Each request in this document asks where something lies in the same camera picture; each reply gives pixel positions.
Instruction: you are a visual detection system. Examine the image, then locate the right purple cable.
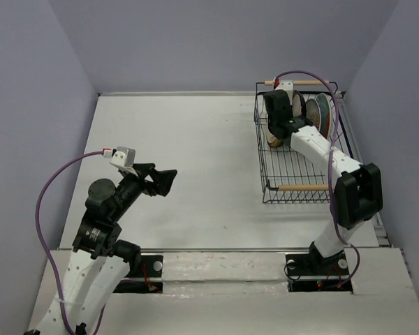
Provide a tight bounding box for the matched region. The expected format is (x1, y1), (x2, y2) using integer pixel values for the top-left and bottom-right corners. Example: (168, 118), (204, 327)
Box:
(275, 70), (361, 290)

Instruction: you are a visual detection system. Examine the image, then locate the dark red rimmed beige plate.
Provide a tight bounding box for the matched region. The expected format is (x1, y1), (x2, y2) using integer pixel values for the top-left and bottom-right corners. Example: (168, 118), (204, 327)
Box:
(291, 90), (307, 117)

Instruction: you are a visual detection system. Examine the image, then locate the black wire dish rack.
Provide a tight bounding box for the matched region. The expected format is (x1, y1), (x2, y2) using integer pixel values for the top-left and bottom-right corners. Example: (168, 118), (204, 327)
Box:
(253, 81), (354, 204)

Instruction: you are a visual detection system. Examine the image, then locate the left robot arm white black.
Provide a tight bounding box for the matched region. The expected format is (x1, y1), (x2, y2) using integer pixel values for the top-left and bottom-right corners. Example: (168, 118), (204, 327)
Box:
(28, 163), (177, 334)

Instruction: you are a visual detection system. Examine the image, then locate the cream translucent plate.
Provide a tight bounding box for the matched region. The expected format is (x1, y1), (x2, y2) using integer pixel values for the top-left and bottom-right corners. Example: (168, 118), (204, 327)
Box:
(265, 128), (280, 148)

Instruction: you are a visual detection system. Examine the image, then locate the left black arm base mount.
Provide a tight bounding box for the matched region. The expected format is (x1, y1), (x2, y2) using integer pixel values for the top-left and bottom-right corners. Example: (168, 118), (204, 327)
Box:
(113, 254), (163, 294)

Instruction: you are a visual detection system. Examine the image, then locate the purple cable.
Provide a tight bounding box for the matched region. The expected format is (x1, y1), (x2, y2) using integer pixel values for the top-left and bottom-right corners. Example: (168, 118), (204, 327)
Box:
(275, 70), (361, 290)
(36, 150), (108, 335)

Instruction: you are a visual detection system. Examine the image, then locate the white plate orange sunburst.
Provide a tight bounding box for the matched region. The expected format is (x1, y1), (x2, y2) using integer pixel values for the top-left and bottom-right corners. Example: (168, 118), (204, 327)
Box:
(306, 98), (321, 130)

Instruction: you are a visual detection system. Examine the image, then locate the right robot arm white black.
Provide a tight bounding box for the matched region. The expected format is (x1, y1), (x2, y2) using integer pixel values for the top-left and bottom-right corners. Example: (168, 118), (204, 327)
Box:
(258, 89), (383, 276)

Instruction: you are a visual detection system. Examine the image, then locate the red teal floral plate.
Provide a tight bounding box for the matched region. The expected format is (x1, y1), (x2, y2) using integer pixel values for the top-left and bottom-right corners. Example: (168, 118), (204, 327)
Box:
(315, 93), (332, 138)

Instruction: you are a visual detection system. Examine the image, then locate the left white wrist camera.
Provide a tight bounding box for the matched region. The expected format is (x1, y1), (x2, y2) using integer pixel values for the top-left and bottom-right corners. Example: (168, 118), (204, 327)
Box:
(103, 146), (137, 175)

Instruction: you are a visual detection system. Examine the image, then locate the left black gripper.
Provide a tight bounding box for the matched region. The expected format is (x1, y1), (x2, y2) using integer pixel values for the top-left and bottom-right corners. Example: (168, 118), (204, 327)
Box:
(111, 162), (178, 220)

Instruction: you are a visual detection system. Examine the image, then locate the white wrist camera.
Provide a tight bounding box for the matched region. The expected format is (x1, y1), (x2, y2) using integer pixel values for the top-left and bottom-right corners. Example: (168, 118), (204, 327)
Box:
(274, 80), (294, 93)
(103, 146), (137, 175)

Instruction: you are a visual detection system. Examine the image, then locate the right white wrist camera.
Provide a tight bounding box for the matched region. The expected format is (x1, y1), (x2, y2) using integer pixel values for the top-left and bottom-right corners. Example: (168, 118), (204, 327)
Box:
(274, 80), (294, 93)

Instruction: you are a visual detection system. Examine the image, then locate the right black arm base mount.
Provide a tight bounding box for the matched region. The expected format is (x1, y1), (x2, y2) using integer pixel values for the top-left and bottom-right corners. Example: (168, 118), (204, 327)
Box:
(284, 252), (353, 292)

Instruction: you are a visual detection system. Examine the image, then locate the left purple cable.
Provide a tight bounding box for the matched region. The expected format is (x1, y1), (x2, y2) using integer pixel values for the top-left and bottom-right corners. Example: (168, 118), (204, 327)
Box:
(36, 150), (108, 335)

